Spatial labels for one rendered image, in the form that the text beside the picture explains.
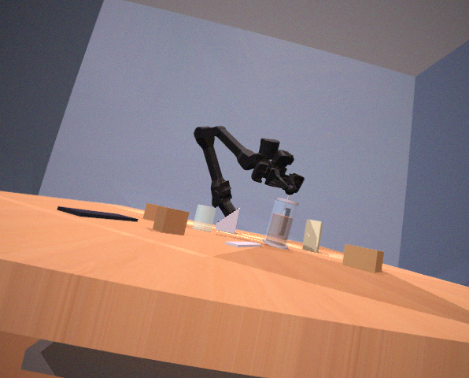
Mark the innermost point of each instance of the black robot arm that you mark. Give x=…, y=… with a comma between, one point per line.
x=220, y=188

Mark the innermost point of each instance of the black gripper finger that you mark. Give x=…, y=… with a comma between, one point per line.
x=275, y=180
x=290, y=180

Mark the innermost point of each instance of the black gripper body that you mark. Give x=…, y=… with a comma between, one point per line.
x=262, y=170

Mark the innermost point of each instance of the glass french press with black knob plunger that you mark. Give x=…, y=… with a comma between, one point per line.
x=281, y=222

